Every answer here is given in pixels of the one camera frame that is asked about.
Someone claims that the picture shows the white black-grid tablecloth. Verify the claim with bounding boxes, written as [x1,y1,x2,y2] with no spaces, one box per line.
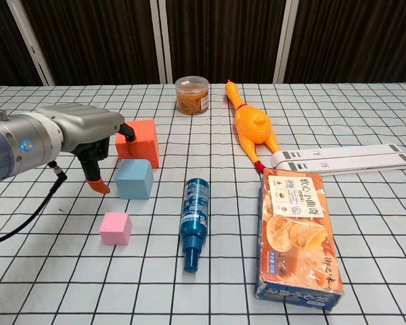
[0,82,406,325]

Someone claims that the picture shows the orange cookie box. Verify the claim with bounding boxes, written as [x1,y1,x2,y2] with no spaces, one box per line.
[254,168,344,313]

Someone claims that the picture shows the medium blue foam cube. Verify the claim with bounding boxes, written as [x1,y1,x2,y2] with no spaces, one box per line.
[114,159,154,200]

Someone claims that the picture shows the white double frame post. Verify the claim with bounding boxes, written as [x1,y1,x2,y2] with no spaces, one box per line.
[148,0,174,84]

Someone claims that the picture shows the blue spray bottle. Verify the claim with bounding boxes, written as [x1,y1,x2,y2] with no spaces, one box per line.
[179,178,210,274]

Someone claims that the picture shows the small pink foam cube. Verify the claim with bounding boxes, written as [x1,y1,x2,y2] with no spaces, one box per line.
[99,212,133,246]

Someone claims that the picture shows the clear jar of rubber bands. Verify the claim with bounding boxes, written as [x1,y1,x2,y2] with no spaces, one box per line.
[175,76,210,116]

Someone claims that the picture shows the large orange foam cube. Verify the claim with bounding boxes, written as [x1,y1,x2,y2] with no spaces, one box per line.
[115,118,160,169]

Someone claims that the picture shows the dark pleated curtain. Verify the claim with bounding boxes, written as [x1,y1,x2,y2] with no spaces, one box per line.
[0,0,406,88]

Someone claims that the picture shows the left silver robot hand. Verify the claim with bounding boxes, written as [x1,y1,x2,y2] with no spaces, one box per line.
[37,104,137,194]

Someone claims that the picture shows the orange rubber chicken toy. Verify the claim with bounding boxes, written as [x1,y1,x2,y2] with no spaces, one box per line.
[225,79,280,174]

